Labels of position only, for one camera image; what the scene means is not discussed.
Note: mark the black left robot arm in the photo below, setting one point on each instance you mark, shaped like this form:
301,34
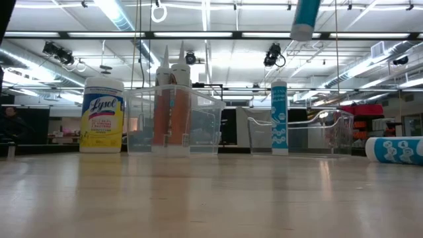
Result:
6,16

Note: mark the Lysol wipes canister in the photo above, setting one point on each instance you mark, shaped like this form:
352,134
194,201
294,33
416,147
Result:
102,132

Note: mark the clear plastic bin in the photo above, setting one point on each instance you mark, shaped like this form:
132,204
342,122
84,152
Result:
208,132
314,139

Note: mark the black ceiling-mounted device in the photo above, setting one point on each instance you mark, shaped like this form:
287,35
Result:
59,53
272,54

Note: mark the red storage bins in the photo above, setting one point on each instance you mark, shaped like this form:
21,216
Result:
363,109

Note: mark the black overhead light bar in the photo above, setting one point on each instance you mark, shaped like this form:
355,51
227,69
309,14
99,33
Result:
63,34

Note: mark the person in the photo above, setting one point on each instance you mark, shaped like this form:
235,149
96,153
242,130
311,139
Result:
11,127

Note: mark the black overhead camera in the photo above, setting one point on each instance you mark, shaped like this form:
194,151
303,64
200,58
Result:
190,58

